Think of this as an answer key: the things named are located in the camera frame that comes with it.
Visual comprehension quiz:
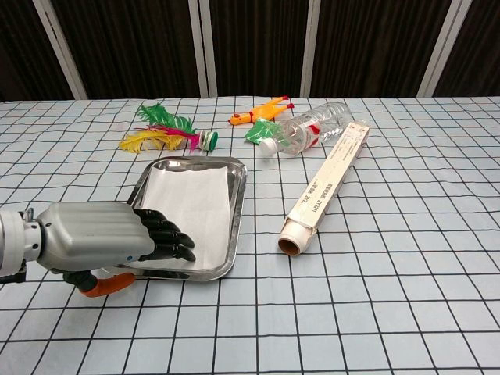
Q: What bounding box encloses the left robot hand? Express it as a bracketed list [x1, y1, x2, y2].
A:
[37, 201, 197, 299]

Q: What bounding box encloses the long white roll box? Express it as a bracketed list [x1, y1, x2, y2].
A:
[277, 121, 372, 258]

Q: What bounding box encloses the green snack packet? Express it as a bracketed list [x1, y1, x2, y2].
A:
[244, 119, 283, 146]

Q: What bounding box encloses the clear plastic bottle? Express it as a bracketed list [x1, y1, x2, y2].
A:
[259, 102, 354, 159]

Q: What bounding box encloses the checkered light blue tablecloth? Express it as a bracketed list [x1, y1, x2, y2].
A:
[0, 95, 500, 375]

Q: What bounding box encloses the yellow rubber chicken toy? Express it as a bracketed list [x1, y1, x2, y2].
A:
[228, 95, 296, 127]

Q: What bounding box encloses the metal tray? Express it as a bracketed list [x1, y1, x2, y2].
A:
[112, 155, 249, 282]

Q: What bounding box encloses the grey metal frame post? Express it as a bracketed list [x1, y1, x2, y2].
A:
[299, 0, 322, 98]
[187, 0, 218, 98]
[32, 0, 88, 100]
[416, 0, 474, 98]

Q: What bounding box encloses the colourful feather shuttlecock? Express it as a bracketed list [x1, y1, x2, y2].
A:
[118, 102, 220, 155]

